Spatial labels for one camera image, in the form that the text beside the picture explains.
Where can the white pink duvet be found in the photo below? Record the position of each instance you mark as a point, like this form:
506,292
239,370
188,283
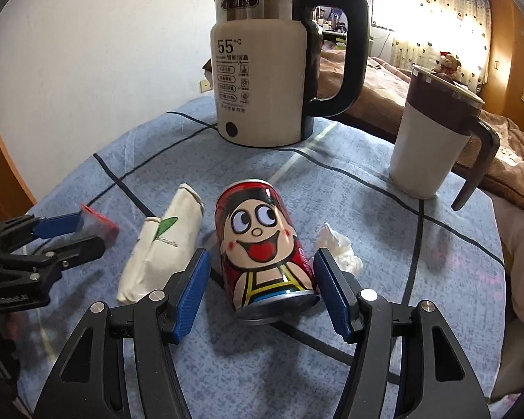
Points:
522,262

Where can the person's left forearm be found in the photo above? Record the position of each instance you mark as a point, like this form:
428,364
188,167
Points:
0,393

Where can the bright window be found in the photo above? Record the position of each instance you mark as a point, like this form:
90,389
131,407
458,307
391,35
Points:
382,8

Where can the white brown lidded mug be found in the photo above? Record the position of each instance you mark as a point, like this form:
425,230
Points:
428,144

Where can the white steel electric kettle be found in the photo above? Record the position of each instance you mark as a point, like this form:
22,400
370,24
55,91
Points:
257,91

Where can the wooden door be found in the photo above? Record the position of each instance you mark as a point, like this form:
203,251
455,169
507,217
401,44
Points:
11,170

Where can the brown bed blanket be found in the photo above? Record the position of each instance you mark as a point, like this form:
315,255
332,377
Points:
506,166

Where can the heart print curtain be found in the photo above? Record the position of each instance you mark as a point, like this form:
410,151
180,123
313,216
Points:
441,17

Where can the red plastic wrapper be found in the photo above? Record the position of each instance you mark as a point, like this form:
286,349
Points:
99,222

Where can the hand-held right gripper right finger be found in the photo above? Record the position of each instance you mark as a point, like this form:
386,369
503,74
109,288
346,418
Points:
332,297

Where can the white wall outlet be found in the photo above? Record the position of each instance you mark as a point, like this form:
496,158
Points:
205,86

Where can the small crumpled white tissue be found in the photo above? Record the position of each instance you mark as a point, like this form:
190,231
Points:
343,248

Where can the red cartoon drink can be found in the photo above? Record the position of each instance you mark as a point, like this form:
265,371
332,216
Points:
262,253

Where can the white tissue packet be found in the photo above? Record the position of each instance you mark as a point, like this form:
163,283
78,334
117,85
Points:
161,244

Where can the blue checked tablecloth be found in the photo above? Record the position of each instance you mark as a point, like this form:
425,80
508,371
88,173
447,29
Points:
340,174

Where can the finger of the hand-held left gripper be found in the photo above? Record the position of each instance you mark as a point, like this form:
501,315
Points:
76,251
59,226

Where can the brown teddy bear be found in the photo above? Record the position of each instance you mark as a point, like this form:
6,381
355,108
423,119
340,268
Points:
447,63

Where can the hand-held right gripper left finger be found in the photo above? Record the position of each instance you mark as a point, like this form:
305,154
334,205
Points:
192,297

